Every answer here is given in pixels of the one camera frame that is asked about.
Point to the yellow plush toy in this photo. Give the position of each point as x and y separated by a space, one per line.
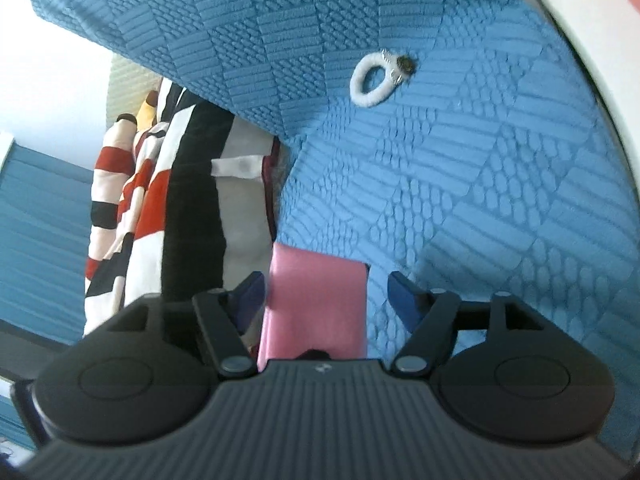
145 110

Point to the cream quilted pad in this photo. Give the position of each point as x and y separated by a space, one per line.
130 85

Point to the blue pleated fabric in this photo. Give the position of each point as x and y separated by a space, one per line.
40 240

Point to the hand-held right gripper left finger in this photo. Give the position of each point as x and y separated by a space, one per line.
252 292

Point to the white cloth dark red trim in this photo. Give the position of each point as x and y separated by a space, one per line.
240 210

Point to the white chair black frame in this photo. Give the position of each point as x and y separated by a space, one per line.
600 35

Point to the red black white striped blanket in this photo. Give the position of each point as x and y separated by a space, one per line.
150 220

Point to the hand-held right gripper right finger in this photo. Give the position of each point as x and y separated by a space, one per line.
402 292

